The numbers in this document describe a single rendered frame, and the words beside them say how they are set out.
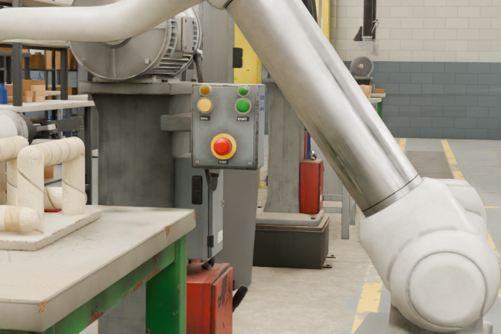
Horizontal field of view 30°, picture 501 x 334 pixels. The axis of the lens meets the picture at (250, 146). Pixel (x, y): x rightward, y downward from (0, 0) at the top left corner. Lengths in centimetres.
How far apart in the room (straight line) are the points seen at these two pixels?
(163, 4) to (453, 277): 65
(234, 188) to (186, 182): 248
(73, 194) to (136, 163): 108
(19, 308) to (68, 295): 7
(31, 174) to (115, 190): 126
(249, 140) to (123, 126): 40
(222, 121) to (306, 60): 84
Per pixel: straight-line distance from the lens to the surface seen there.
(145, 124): 239
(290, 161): 564
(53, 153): 122
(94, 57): 227
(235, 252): 496
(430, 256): 130
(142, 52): 223
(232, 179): 487
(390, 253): 134
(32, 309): 91
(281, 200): 566
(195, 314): 241
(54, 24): 164
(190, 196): 241
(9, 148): 131
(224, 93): 217
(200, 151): 219
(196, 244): 243
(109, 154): 243
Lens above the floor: 114
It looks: 4 degrees down
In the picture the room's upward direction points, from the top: 1 degrees clockwise
